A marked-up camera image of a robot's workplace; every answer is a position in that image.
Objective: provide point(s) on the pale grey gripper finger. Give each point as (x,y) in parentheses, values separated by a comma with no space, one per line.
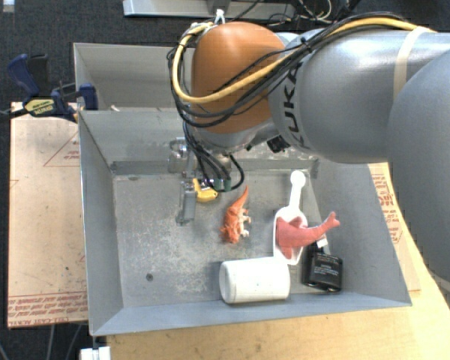
(188,206)

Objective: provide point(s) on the orange toy dinosaur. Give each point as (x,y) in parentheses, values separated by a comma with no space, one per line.
(235,221)

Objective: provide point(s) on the white cup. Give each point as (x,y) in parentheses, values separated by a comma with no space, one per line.
(255,280)

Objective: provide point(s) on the black box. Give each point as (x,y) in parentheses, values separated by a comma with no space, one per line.
(323,272)

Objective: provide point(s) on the grey metal bin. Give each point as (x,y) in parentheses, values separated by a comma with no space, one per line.
(165,253)

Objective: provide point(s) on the black cylinder on white bracket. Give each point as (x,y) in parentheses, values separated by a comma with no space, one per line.
(278,143)

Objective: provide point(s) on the white plastic scoop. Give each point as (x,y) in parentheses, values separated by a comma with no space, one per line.
(295,201)

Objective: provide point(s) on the pink plush fish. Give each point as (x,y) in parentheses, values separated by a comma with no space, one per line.
(298,234)

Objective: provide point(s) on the small yellow toy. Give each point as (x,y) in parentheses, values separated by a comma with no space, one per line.
(206,194)

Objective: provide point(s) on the brown cardboard board, red print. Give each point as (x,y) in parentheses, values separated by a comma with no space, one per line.
(45,216)

